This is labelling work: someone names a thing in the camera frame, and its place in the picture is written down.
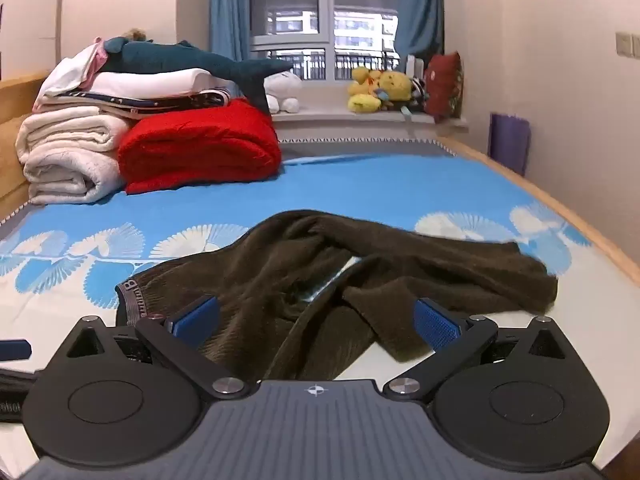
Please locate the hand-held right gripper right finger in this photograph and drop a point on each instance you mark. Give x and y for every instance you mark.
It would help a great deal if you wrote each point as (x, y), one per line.
(437, 327)

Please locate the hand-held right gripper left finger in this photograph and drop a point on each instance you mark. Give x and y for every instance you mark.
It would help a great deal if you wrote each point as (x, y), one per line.
(192, 319)

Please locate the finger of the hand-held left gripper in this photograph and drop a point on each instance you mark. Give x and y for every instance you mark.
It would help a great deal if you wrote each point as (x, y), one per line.
(15, 349)

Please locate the dark brown pants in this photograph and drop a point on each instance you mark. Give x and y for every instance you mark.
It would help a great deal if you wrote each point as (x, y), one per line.
(280, 270)

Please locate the blue white printed bed sheet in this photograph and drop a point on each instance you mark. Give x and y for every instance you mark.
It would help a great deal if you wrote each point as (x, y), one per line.
(350, 185)

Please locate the red folded blanket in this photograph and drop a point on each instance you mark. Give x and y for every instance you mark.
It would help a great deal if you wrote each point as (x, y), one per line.
(200, 150)

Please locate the white fleece folded blanket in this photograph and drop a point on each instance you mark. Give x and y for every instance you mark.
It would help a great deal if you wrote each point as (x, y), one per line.
(65, 160)

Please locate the purple rolled mat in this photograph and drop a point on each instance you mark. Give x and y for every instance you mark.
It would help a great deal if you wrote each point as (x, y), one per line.
(510, 142)

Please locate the dark striped folded blanket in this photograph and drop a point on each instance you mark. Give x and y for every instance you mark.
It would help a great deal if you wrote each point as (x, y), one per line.
(150, 105)

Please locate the window sill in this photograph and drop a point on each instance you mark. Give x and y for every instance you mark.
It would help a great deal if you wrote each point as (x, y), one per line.
(330, 116)

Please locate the white folded quilt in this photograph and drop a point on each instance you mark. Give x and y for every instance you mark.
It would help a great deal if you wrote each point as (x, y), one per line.
(155, 82)

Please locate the red cushion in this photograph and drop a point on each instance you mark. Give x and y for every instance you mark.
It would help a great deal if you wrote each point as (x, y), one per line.
(444, 85)

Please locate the white plush toy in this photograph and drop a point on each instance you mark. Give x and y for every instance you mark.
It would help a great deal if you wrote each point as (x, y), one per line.
(284, 91)

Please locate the yellow plush toy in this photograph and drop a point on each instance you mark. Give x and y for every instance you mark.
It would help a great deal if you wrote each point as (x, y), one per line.
(364, 92)
(397, 85)

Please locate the teal shark plush toy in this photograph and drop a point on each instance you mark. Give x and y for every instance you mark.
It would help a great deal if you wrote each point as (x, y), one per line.
(165, 57)

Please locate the pink white folded cloth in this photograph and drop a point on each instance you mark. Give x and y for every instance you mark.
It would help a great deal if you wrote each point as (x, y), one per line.
(75, 72)

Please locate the small brown plush toy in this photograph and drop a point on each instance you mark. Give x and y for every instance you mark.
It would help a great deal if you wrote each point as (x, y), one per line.
(136, 34)

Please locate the blue curtain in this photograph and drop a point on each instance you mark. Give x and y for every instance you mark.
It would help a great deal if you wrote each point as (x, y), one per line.
(227, 10)
(420, 5)

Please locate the window with grey frame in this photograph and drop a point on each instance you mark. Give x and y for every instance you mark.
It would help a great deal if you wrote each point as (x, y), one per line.
(327, 20)

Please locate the wall switch plate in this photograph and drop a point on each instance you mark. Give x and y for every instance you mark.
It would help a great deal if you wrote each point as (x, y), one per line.
(627, 44)

